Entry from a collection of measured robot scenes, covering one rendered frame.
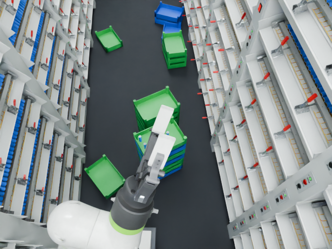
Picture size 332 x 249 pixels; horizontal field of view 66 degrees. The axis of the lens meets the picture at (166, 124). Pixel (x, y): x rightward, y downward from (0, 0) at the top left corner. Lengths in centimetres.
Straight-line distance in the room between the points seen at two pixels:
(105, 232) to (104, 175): 155
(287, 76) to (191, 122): 144
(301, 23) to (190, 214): 155
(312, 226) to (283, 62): 60
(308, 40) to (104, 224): 79
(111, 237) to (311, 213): 70
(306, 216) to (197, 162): 130
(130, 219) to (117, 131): 180
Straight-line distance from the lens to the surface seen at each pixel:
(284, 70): 109
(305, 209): 107
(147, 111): 196
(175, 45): 278
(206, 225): 208
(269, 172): 129
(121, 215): 61
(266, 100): 123
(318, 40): 93
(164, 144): 45
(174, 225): 206
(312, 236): 106
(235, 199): 184
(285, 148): 113
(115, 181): 218
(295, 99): 102
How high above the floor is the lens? 204
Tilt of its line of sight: 60 degrees down
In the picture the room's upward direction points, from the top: straight up
